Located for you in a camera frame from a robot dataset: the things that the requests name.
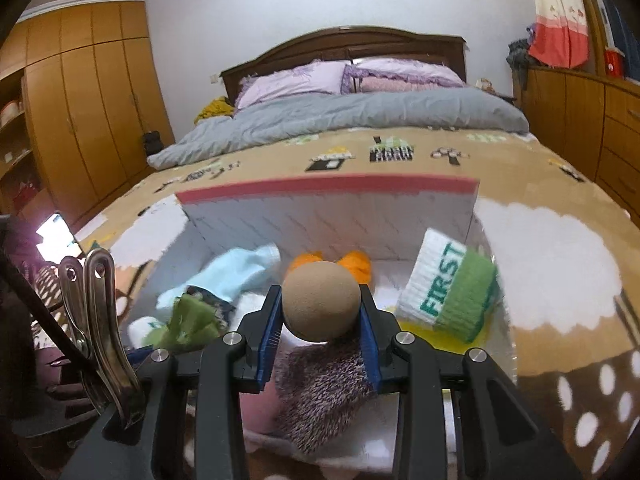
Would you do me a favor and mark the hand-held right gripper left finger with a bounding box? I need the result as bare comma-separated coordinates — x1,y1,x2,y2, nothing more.
60,284,285,480

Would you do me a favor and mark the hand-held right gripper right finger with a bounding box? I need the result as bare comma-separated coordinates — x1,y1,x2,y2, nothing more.
358,289,582,480

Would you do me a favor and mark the tan foam ball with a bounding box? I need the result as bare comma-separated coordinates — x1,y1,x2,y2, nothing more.
282,261,362,345

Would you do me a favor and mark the light blue sock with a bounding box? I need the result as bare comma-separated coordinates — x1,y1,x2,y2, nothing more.
156,242,282,321

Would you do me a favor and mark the white box with red rim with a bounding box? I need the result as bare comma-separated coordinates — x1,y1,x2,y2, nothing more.
107,174,518,478

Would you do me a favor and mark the yellow folded sock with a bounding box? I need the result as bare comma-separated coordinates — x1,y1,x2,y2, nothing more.
400,317,493,356

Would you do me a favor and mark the fuzzy grey purple sock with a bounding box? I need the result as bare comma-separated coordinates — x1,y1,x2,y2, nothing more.
274,342,381,453

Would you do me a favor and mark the green cloth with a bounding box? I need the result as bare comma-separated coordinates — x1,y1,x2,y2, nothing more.
147,294,226,350

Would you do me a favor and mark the orange cloth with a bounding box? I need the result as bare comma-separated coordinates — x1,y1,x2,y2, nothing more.
290,249,373,286

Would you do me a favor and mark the white and green sock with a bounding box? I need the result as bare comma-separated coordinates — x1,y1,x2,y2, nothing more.
397,227,501,345

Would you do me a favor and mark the metal spring clip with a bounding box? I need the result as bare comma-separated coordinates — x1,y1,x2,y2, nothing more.
57,249,146,428

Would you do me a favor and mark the bright screen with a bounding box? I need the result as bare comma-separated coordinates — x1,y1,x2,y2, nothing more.
36,212,82,262

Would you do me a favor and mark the brown printed blanket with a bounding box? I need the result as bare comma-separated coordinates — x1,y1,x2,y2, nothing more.
30,127,639,480

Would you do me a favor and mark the grey duvet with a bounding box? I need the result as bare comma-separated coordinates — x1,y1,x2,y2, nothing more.
146,87,530,171

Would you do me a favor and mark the yellow knitted cloth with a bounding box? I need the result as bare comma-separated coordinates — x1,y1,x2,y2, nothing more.
194,96,236,125

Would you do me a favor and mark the lilac pillow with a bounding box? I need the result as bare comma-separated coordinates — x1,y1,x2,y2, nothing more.
235,59,353,110

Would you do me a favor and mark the pink folded blanket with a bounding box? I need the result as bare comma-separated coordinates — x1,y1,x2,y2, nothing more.
360,76,427,92

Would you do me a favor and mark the purple ruffled pillow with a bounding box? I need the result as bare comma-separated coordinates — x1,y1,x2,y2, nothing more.
342,57,466,93

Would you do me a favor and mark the wooden nightstand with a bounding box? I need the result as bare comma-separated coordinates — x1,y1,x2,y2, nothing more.
475,85,518,107

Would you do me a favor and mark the wooden wardrobe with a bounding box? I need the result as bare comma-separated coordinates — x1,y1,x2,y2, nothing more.
0,0,176,231

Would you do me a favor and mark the white round box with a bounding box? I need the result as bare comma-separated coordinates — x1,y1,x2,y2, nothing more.
0,100,24,127

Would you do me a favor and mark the wooden headboard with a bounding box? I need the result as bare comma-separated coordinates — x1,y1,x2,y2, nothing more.
221,26,468,106

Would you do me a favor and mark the wooden dresser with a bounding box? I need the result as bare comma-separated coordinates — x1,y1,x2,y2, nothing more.
520,62,640,211

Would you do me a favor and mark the dark clothes pile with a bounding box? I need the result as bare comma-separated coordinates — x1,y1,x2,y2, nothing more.
506,37,534,91

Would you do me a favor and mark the white and red curtain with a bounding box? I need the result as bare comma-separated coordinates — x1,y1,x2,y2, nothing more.
527,0,591,68

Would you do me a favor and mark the black cable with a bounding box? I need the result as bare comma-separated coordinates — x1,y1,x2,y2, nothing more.
0,247,118,406

